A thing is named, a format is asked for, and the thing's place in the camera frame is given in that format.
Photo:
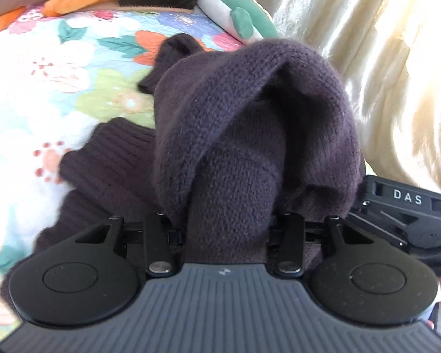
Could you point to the dark purple knit sweater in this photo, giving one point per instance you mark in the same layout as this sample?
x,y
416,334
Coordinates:
x,y
238,136

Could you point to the cream satin curtain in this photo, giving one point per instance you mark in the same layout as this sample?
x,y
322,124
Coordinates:
x,y
388,53

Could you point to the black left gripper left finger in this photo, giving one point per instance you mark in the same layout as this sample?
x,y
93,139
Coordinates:
x,y
149,245

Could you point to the floral quilted bedspread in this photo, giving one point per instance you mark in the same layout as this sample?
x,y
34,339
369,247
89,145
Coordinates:
x,y
59,78

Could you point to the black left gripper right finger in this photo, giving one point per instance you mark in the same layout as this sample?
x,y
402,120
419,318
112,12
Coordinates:
x,y
331,249

